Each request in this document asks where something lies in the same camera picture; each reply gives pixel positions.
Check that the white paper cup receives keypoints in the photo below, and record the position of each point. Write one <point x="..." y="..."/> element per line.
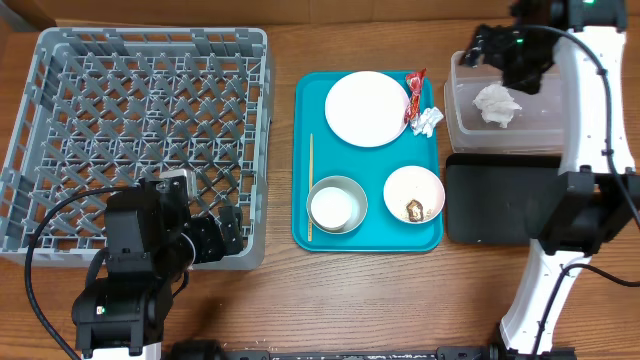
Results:
<point x="331" y="208"/>

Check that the small white tissue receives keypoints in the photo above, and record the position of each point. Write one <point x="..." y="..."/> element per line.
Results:
<point x="426" y="122"/>

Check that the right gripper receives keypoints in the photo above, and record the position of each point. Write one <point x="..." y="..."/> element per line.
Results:
<point x="484" y="46"/>

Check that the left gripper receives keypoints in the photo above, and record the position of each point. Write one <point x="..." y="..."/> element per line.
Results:
<point x="213" y="248"/>

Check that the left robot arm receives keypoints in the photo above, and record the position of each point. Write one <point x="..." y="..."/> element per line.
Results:
<point x="152" y="241"/>

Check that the teal plastic tray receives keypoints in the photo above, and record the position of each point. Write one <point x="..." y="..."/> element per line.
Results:
<point x="380" y="231"/>

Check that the black tray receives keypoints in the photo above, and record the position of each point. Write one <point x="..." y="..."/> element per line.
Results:
<point x="487" y="195"/>

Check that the red snack wrapper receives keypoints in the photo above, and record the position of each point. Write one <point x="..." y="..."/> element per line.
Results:
<point x="415" y="82"/>

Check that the large white tissue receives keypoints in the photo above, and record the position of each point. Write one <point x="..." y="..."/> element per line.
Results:
<point x="496" y="105"/>

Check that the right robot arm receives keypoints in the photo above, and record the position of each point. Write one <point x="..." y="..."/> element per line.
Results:
<point x="595" y="192"/>

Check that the grey metal bowl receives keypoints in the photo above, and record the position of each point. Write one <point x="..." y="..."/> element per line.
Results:
<point x="358" y="197"/>

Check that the grey plastic dish rack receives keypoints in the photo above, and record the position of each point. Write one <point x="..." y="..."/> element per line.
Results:
<point x="104" y="107"/>

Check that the wooden chopstick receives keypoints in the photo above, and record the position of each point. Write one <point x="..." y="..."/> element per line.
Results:
<point x="311" y="184"/>

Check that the brown food scrap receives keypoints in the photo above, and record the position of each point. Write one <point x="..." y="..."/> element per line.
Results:
<point x="415" y="211"/>

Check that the white bowl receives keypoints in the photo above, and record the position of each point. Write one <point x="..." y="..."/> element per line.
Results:
<point x="414" y="182"/>

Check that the large white plate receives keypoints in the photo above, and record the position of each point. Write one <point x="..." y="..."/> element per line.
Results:
<point x="366" y="109"/>

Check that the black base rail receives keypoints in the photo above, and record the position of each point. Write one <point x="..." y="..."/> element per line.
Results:
<point x="213" y="350"/>

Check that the clear plastic bin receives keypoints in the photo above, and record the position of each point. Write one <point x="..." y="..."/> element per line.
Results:
<point x="536" y="128"/>

